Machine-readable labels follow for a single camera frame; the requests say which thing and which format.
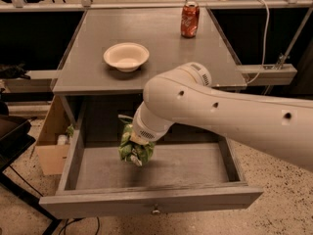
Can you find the green jalapeno chip bag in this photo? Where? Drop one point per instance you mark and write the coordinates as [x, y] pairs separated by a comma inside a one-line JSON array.
[[131, 148]]

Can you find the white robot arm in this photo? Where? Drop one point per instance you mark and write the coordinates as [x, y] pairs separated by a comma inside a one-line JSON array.
[[280, 127]]

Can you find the open grey top drawer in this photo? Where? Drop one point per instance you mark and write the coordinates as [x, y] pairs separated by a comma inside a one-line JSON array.
[[191, 170]]

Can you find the metal drawer knob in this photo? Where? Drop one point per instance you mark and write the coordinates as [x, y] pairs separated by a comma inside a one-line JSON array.
[[155, 211]]

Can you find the white paper bowl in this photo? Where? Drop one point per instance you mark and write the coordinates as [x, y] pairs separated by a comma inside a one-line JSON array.
[[126, 57]]

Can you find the red cola can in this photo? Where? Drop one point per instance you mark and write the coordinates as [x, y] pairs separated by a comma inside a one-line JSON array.
[[190, 19]]

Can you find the cardboard box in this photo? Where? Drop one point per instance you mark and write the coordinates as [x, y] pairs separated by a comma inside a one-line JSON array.
[[51, 146]]

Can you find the black chair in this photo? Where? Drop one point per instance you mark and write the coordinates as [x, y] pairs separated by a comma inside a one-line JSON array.
[[14, 140]]

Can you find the metal rail frame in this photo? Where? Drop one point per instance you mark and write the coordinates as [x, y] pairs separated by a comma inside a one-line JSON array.
[[71, 37]]

